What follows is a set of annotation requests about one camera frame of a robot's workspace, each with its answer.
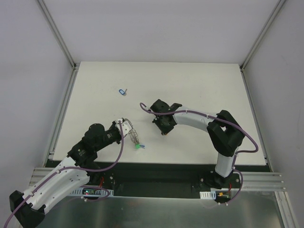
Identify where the metal disc with keyrings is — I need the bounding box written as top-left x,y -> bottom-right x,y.
124,118 -> 140,145

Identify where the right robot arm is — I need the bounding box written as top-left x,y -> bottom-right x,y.
148,99 -> 245,189

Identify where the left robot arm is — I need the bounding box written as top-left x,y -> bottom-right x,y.
9,118 -> 132,228

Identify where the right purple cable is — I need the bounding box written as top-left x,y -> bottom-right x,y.
139,102 -> 259,205

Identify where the purple cable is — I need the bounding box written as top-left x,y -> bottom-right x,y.
0,122 -> 125,228
139,102 -> 259,205

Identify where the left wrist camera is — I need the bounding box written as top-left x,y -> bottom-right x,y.
114,118 -> 133,137

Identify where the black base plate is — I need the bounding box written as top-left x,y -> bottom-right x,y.
45,159 -> 276,198

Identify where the right white cable duct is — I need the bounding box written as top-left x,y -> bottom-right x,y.
199,190 -> 216,200

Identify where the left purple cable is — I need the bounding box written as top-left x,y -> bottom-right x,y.
0,122 -> 125,228

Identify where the left aluminium frame rail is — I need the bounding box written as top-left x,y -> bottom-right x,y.
37,0 -> 80,167

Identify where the aluminium frame rail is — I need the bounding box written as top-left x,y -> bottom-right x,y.
37,0 -> 80,167
240,0 -> 288,171

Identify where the right aluminium frame rail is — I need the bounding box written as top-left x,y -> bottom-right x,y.
240,0 -> 288,171

